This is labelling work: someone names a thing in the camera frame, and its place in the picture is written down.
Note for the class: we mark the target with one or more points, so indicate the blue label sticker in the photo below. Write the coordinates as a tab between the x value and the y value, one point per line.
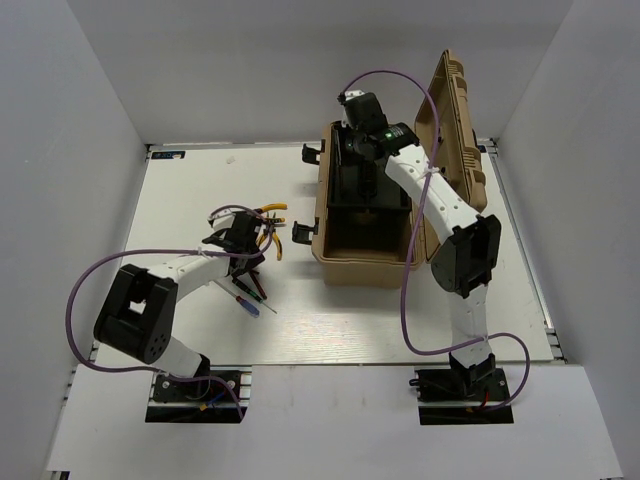
167	155

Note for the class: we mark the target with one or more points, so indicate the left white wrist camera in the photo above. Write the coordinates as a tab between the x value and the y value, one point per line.
222	219

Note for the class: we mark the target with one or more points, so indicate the yellow diagonal cutter pliers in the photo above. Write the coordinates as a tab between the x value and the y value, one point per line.
272	231

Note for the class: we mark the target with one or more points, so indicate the black toolbox inner tray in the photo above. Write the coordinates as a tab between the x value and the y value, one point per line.
363	184

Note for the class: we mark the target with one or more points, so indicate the tan plastic toolbox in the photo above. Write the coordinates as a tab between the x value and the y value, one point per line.
372	249

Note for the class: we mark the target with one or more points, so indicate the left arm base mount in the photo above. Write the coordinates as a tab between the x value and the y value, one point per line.
203	402

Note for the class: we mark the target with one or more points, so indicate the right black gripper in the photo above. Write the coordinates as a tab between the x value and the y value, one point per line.
346	131

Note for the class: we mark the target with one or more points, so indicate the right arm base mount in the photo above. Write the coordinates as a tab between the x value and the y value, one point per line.
444	401

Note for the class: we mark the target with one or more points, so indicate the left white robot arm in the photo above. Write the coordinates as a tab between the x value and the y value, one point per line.
137	316

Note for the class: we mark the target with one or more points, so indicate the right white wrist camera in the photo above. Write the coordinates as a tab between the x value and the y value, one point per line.
344	99

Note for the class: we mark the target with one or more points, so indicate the long brown hex key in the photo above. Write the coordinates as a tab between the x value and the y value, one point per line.
254	275

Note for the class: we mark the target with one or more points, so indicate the green black screwdriver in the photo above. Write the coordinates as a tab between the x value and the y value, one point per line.
254	295

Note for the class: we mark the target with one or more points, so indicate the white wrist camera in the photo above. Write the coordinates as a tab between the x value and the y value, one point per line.
344	99
222	219

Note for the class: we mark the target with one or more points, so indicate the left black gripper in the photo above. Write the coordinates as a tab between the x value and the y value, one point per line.
254	260

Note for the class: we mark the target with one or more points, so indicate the red blue screwdriver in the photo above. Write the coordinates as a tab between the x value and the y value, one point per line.
245	304

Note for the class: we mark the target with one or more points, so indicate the bent brown hex key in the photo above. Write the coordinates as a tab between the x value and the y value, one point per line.
249	265

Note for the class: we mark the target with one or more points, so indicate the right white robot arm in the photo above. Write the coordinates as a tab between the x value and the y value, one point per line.
469	242

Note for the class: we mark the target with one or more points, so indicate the yellow needle-nose pliers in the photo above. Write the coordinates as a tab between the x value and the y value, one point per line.
269	212

